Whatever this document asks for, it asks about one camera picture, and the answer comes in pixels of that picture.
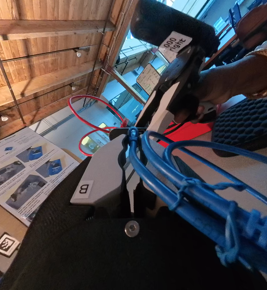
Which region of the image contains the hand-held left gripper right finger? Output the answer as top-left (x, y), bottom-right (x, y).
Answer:
top-left (135, 138), bottom-right (173, 216)

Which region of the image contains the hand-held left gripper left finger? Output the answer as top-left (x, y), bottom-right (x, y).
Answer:
top-left (70, 135), bottom-right (132, 218)

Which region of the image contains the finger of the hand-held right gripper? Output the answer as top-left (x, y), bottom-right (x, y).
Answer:
top-left (135, 89), bottom-right (164, 129)
top-left (150, 89), bottom-right (176, 136)

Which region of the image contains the blue ethernet cable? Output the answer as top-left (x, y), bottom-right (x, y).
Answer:
top-left (128, 127), bottom-right (267, 279)

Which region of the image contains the red ethernet cable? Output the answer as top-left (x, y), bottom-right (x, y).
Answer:
top-left (68, 95), bottom-right (130, 157)

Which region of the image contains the red plastic bin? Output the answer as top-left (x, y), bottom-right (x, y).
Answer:
top-left (158, 121), bottom-right (212, 148)

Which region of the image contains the person's right hand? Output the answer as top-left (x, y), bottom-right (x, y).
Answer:
top-left (173, 54), bottom-right (267, 124)

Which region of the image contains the handwritten whiteboard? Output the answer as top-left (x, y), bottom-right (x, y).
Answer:
top-left (136, 63), bottom-right (161, 95)

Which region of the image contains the printed instruction poster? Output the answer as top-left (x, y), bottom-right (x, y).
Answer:
top-left (0, 127), bottom-right (79, 227)

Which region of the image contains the dark honeycomb seat cushion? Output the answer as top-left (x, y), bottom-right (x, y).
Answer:
top-left (212, 94), bottom-right (267, 157)

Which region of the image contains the black white square marker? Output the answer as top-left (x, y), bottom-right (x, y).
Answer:
top-left (0, 232), bottom-right (21, 258)

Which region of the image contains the gold bracelet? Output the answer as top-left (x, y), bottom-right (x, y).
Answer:
top-left (245, 49), bottom-right (267, 100)

